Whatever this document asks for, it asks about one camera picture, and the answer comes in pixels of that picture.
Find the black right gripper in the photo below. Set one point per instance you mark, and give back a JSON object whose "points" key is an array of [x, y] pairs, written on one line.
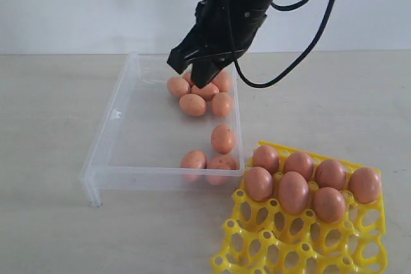
{"points": [[217, 34]]}

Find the brown egg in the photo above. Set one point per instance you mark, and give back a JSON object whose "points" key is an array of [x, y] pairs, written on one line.
{"points": [[207, 93], [293, 192], [329, 205], [178, 87], [266, 157], [187, 77], [195, 159], [226, 162], [259, 184], [301, 163], [222, 104], [193, 105], [223, 139], [223, 81], [365, 185], [330, 173]]}

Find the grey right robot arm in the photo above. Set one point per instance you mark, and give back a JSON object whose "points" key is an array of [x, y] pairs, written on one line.
{"points": [[245, 4]]}

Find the clear plastic container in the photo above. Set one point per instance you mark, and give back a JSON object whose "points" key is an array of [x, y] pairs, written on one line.
{"points": [[144, 135]]}

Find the yellow plastic egg tray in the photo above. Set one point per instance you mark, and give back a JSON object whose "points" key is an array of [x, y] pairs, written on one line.
{"points": [[260, 237]]}

